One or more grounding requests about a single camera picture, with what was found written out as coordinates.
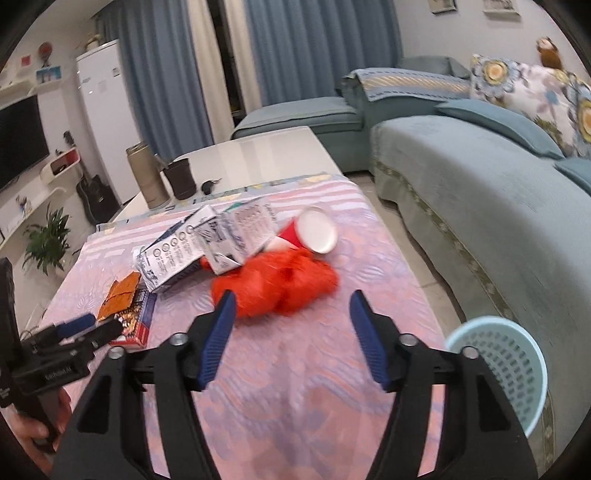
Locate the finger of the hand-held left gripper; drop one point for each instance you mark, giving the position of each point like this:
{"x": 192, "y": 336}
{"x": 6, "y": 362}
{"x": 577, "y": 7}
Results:
{"x": 76, "y": 324}
{"x": 104, "y": 333}

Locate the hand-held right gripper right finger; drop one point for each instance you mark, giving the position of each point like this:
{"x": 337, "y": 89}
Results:
{"x": 369, "y": 333}

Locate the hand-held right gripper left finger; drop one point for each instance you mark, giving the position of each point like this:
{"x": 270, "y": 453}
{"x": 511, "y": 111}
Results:
{"x": 216, "y": 333}

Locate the red plastic bag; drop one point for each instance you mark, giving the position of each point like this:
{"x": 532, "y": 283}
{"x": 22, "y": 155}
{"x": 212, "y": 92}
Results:
{"x": 277, "y": 284}

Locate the light blue plastic basket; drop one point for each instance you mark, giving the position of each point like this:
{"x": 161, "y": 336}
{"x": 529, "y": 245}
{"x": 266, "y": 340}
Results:
{"x": 508, "y": 364}

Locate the person's left hand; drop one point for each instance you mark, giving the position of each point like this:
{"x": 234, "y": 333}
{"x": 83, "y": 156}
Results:
{"x": 32, "y": 431}

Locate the orange snack wrapper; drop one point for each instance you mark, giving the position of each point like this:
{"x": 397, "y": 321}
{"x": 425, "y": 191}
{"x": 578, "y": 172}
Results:
{"x": 117, "y": 300}

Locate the blue red snack box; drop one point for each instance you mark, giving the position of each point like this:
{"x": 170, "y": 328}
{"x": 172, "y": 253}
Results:
{"x": 138, "y": 318}

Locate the green potted plant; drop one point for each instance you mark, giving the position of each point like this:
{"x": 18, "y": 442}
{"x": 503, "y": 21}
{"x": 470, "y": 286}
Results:
{"x": 48, "y": 240}

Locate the white blue milk carton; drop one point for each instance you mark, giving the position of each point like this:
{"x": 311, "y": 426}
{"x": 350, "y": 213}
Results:
{"x": 240, "y": 230}
{"x": 173, "y": 254}

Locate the pink patterned tablecloth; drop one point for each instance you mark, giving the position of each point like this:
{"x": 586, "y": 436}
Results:
{"x": 295, "y": 406}

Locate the red paper cup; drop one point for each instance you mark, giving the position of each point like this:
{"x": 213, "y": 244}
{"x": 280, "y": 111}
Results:
{"x": 314, "y": 230}

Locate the black acoustic guitar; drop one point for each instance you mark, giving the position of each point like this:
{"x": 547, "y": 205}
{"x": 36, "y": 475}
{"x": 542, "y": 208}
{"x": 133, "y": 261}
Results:
{"x": 97, "y": 198}

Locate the black key bunch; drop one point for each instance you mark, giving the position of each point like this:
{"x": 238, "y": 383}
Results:
{"x": 208, "y": 187}

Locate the dark brown cup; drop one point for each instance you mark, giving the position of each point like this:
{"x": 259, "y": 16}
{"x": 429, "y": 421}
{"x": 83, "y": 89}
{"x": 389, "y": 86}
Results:
{"x": 180, "y": 180}

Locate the tan thermos bottle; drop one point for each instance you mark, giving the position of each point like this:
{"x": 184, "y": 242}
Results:
{"x": 147, "y": 175}

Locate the teal sofa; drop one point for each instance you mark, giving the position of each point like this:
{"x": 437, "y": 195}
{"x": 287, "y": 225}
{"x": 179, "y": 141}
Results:
{"x": 485, "y": 194}

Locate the white coffee table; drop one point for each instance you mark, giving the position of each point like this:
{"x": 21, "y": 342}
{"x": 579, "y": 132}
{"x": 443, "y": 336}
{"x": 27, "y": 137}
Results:
{"x": 268, "y": 152}

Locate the black television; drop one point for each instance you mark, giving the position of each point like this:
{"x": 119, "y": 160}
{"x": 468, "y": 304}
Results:
{"x": 21, "y": 143}

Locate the white refrigerator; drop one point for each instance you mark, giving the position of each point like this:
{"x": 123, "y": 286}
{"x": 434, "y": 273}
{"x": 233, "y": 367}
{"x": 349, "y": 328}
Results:
{"x": 108, "y": 124}

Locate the teal cushion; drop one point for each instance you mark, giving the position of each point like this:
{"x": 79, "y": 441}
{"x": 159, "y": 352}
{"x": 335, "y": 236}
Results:
{"x": 503, "y": 124}
{"x": 577, "y": 173}

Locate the blue photo card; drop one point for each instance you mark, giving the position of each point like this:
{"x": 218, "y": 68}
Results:
{"x": 48, "y": 74}

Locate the white curtain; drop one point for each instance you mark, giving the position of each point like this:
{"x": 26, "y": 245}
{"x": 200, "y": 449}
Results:
{"x": 210, "y": 69}

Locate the blue curtain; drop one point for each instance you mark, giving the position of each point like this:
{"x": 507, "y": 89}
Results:
{"x": 318, "y": 46}
{"x": 161, "y": 69}

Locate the hot air balloon ornament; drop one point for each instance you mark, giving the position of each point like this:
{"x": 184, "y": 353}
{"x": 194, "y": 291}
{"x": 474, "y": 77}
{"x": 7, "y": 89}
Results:
{"x": 45, "y": 50}

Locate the floral pillow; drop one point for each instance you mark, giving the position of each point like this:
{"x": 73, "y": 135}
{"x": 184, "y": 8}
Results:
{"x": 540, "y": 92}

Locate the brown stuffed toy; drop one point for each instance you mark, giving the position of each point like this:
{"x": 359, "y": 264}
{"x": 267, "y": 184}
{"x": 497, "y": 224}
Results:
{"x": 549, "y": 50}

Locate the red white wall shelf box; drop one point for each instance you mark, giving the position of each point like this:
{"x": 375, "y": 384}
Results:
{"x": 62, "y": 166}

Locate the framed wall picture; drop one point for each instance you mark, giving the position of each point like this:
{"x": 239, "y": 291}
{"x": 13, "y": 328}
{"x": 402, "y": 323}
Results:
{"x": 501, "y": 5}
{"x": 442, "y": 4}

